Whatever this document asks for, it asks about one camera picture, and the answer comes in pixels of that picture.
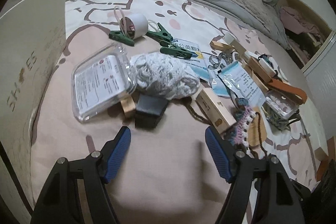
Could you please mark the cartoon printed bed sheet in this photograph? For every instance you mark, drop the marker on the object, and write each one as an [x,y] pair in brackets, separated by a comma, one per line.
[157,174]

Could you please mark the pink cloth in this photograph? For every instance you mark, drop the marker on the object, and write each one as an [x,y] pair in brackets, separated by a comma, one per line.
[296,18]

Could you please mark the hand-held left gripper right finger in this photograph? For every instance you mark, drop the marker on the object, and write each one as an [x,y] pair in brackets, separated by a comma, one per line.
[216,153]

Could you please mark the white and blue printed sachet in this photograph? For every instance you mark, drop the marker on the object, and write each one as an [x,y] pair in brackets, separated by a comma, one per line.
[244,82]

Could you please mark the small wooden block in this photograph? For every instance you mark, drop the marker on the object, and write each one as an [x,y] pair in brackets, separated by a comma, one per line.
[128,107]

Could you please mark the dark grey block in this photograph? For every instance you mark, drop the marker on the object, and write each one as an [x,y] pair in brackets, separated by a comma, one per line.
[149,111]

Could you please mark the green clothespin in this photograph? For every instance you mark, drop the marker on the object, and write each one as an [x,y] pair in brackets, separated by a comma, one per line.
[176,52]
[120,37]
[162,33]

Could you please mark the light blue mask packet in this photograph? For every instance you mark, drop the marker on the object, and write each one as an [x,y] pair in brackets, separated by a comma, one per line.
[204,73]

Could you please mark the blue and white medicine packet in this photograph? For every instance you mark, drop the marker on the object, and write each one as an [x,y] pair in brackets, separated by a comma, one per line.
[189,49]

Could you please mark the long wooden stick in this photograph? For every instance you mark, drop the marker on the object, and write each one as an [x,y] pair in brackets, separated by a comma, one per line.
[256,79]

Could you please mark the white crochet bundle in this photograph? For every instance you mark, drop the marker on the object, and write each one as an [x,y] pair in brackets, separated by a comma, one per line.
[162,74]

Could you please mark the pink and blue crochet piece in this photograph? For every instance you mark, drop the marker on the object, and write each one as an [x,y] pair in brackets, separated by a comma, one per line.
[244,124]

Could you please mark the round wooden board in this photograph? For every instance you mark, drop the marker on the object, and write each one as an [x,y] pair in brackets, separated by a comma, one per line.
[253,134]

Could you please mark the small white plastic piece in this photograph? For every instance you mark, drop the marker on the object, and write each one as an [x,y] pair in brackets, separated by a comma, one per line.
[231,38]

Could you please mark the long wooden box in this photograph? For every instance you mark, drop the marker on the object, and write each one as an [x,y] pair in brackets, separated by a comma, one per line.
[215,108]

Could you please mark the olive knitted item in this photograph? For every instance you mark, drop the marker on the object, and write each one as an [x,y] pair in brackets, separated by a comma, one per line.
[282,123]

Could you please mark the clear bead box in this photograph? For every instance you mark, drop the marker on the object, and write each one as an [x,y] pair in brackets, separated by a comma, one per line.
[281,106]

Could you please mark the white furniture panel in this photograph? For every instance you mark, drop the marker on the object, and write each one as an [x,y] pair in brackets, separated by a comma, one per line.
[320,98]

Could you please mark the clear plastic hooks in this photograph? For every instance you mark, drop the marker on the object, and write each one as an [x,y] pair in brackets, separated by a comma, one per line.
[214,62]

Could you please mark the clear plastic box with label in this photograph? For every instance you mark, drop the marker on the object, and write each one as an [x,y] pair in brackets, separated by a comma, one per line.
[99,82]

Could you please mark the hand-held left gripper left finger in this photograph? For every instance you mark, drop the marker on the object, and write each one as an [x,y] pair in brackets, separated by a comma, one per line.
[119,153]

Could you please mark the white cardboard storage box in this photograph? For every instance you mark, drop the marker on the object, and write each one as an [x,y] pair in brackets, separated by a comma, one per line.
[26,56]

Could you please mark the white tape roll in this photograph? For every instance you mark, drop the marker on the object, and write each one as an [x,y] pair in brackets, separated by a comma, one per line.
[136,24]

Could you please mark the wooden block with white strip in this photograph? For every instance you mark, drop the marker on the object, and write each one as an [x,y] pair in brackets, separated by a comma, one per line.
[263,67]

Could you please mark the wooden headboard shelf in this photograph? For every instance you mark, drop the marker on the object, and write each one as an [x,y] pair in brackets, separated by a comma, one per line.
[304,5]

